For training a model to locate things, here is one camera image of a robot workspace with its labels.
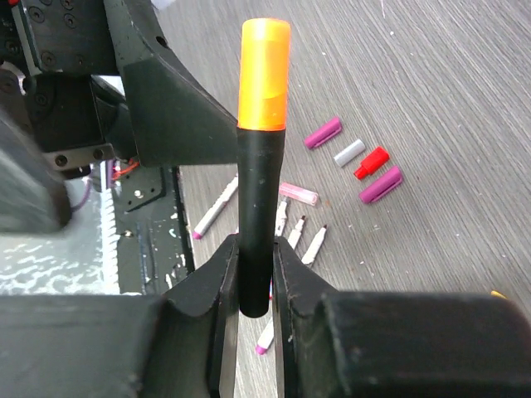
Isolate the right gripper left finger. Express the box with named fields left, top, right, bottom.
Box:
left=1, top=235, right=238, bottom=397

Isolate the grey cable duct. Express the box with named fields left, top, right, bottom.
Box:
left=99, top=161, right=120, bottom=294

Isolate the magenta pen cap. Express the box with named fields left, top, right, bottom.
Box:
left=358, top=166, right=403, bottom=204
left=304, top=116, right=343, bottom=149

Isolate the pink cap marker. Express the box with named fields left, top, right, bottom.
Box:
left=192, top=174, right=238, bottom=240

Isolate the magenta cap marker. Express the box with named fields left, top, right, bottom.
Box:
left=255, top=317, right=274, bottom=355

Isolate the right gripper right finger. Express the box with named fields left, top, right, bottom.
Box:
left=273, top=238, right=530, bottom=397

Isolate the light grey cap marker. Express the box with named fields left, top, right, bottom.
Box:
left=288, top=215, right=306, bottom=249

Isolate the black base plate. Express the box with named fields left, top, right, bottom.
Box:
left=112, top=160, right=195, bottom=294

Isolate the pink clear pen cap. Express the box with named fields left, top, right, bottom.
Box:
left=279, top=182, right=319, bottom=206

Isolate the orange black highlighter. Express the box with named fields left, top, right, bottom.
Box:
left=236, top=18, right=291, bottom=318

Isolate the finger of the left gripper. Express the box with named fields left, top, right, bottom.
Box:
left=105, top=0, right=236, bottom=167

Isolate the red cap marker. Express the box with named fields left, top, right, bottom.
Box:
left=301, top=225, right=328, bottom=265

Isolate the light grey pen cap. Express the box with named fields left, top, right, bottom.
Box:
left=334, top=139, right=366, bottom=167

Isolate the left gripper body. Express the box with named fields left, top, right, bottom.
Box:
left=1, top=1, right=133, bottom=174

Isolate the yellow pen cap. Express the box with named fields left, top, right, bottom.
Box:
left=490, top=290, right=508, bottom=299

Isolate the red pen cap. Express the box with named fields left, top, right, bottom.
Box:
left=353, top=147, right=390, bottom=180

